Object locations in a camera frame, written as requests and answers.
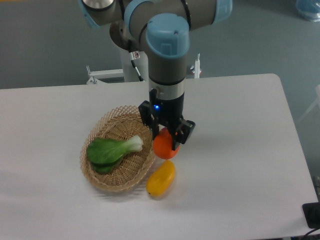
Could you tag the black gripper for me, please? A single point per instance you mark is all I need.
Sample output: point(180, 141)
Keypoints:
point(169, 114)

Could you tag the orange fruit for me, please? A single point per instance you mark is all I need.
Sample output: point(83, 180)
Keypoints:
point(162, 145)

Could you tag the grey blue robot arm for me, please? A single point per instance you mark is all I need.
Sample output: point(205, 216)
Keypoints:
point(162, 31)

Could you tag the woven wicker basket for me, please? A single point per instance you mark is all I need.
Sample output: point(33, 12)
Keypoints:
point(121, 123)

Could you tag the yellow mango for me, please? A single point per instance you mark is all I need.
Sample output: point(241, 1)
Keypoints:
point(161, 179)

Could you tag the green bok choy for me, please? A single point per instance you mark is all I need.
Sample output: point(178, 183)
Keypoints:
point(105, 153)

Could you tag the black device at edge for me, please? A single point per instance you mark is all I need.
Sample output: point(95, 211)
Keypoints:
point(312, 214)

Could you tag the blue object top right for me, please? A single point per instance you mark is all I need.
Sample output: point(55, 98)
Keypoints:
point(309, 9)

